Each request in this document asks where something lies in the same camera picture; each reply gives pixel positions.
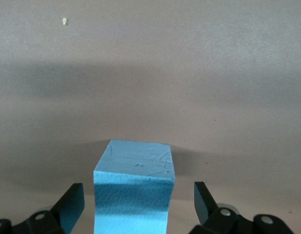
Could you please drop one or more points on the brown table mat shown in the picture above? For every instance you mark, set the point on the brown table mat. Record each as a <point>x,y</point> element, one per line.
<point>150,85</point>

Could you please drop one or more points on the light blue foam block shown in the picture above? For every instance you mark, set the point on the light blue foam block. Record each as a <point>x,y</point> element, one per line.
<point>134,190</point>

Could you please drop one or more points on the small pale crumb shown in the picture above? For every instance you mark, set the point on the small pale crumb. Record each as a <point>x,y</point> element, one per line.
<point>64,21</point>

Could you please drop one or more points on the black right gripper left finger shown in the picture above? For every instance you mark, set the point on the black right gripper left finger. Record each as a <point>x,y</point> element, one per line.
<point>67,207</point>

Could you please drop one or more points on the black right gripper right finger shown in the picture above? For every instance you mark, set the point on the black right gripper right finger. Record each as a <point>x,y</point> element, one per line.
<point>206,207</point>

